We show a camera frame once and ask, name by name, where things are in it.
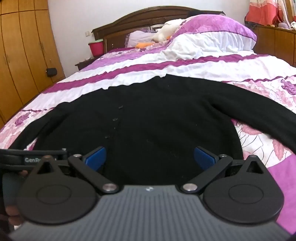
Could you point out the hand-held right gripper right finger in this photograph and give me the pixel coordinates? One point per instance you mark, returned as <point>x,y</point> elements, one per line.
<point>203,160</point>

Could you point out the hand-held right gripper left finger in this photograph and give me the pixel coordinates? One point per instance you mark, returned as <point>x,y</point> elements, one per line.
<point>94,158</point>

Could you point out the black cardigan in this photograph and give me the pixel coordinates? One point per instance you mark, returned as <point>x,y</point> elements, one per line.
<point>148,115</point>

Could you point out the person's left hand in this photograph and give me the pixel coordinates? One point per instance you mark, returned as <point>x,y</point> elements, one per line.
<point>12,213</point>

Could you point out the purple floral printed blanket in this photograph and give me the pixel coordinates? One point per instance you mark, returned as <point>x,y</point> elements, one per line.
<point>208,67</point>

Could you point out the dark wooden nightstand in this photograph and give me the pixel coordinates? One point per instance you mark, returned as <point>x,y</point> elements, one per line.
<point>84,63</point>

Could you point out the small black box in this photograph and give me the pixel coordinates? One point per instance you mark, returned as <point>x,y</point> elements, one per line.
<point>51,72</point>

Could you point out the wooden wardrobe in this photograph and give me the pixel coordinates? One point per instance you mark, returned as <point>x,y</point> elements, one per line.
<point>20,58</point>

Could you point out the red bucket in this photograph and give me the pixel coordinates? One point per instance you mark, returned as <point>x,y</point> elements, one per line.
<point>96,48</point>

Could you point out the orange plush piece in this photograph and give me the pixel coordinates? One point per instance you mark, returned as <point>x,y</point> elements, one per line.
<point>143,44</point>

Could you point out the purple and white pillow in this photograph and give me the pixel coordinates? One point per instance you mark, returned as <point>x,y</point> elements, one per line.
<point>208,34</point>

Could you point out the lilac pillow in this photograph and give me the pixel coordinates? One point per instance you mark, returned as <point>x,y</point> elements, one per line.
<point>136,37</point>

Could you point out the white plush toy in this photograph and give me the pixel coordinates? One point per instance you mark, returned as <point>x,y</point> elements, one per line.
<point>165,30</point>

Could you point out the wooden dresser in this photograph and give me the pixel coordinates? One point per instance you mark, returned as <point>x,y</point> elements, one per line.
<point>275,41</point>

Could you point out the dark wooden headboard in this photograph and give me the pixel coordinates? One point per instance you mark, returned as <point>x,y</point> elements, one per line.
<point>129,20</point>

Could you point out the pink and orange curtain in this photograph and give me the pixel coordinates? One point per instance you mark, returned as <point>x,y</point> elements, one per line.
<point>263,11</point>

